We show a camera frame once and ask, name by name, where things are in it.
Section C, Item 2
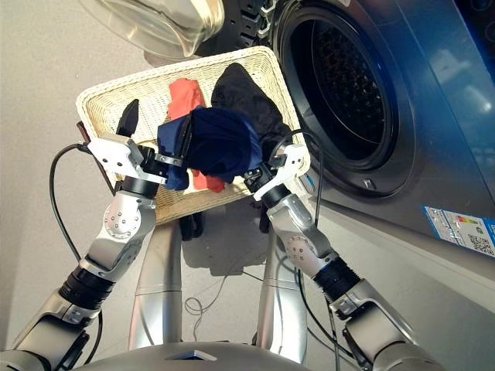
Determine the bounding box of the blue garment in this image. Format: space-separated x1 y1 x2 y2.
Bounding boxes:
156 104 265 191

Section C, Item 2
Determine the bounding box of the orange-red garment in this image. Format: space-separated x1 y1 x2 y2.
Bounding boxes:
166 78 227 194

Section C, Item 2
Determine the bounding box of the black garment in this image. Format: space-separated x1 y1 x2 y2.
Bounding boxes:
210 63 299 155

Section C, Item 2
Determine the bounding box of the pale woven basket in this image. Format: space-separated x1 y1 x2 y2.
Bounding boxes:
75 46 312 227

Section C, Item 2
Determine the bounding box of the dark brown basket stand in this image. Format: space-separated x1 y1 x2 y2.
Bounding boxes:
76 121 117 194

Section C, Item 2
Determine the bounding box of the round glass washing machine door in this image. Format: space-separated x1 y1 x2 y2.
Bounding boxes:
77 0 283 66

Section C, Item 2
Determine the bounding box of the grey washing machine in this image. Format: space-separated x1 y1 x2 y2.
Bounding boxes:
266 0 495 271

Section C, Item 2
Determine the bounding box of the silver robot leg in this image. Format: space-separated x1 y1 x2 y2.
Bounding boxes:
129 222 183 349
256 227 310 364

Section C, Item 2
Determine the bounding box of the silver robot torso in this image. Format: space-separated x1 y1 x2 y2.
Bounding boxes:
75 339 315 371

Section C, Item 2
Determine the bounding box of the blue energy label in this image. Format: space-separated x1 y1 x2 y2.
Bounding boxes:
420 204 495 259

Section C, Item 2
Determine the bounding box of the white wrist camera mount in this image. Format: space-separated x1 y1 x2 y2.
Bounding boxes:
253 143 307 202
87 133 169 185

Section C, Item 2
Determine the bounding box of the thin grey loose cable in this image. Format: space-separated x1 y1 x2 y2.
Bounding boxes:
184 268 268 342

